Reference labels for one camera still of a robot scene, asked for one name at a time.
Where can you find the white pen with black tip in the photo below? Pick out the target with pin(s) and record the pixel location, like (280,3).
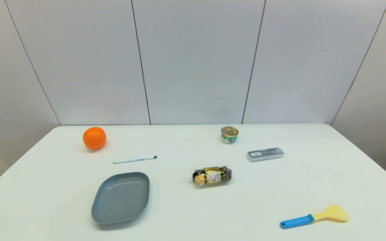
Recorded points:
(134,160)

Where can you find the small pet food can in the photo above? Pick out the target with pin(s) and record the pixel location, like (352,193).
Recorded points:
(229,135)

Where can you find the clear chocolate ball pack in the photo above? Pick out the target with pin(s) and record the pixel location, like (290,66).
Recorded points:
(212,176)

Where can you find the grey pencil case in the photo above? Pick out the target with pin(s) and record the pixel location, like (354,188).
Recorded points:
(265,154)

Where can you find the orange fruit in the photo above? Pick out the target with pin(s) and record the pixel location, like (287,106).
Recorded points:
(94,138)

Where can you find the grey blue plate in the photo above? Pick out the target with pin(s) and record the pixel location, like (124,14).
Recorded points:
(121,197)

